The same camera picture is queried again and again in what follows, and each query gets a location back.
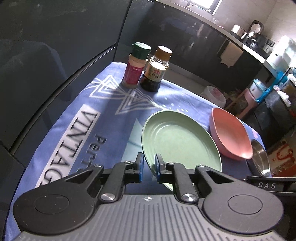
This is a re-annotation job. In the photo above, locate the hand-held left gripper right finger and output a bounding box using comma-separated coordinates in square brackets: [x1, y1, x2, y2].
[154, 153, 234, 202]

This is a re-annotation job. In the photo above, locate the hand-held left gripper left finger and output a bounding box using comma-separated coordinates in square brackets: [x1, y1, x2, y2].
[62, 152, 144, 203]

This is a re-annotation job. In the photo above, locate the stainless steel bowl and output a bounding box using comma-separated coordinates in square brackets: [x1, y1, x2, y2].
[248, 139, 271, 178]

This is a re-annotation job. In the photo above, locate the green plate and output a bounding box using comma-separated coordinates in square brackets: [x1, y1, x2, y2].
[141, 110, 223, 193]

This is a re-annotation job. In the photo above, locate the pink bowl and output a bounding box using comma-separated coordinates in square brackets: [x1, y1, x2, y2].
[209, 108, 253, 160]

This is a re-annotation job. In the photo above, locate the red patterned floor mat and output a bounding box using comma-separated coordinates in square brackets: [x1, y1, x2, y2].
[265, 136, 296, 178]

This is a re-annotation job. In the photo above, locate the black storage cabinet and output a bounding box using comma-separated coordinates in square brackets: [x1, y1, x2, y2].
[254, 91, 296, 150]

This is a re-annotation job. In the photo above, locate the blue printed tablecloth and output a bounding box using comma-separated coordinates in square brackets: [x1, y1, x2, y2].
[9, 61, 266, 233]

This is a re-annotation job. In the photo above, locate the white plastic bag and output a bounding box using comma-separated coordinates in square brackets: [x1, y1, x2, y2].
[276, 89, 292, 107]

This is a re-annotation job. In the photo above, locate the pink plastic stool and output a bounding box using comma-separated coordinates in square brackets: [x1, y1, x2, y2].
[225, 89, 258, 119]

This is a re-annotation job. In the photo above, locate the trash bin with white bag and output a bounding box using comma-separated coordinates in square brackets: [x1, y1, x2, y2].
[200, 85, 227, 108]

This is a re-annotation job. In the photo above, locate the white tub with blue lid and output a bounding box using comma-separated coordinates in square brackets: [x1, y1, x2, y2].
[249, 79, 269, 99]

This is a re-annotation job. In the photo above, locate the brown cap sauce bottle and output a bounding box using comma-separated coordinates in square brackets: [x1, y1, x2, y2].
[139, 45, 173, 92]

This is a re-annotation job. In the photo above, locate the green cap spice bottle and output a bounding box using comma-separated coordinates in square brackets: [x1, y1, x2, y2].
[122, 42, 152, 89]

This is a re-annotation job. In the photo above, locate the blue plastic bag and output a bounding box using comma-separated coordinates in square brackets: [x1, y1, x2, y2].
[256, 71, 290, 103]

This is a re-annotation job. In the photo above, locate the white countertop appliance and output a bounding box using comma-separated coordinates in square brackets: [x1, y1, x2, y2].
[265, 35, 296, 73]

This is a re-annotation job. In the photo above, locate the beige hanging holder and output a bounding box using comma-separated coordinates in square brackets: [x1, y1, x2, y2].
[220, 44, 245, 68]

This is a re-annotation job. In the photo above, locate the kitchen countertop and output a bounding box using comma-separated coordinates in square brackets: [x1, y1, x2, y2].
[159, 0, 290, 77]

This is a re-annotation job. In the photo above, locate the black countertop appliance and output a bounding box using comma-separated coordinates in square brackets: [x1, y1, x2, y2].
[249, 32, 269, 51]

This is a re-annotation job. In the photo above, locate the steel pot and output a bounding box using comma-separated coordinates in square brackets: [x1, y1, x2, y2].
[231, 24, 248, 39]

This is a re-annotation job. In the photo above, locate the white rice cooker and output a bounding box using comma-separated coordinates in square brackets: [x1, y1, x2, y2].
[248, 20, 263, 37]

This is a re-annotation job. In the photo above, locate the window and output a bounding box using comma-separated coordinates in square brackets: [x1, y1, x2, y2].
[189, 0, 221, 15]

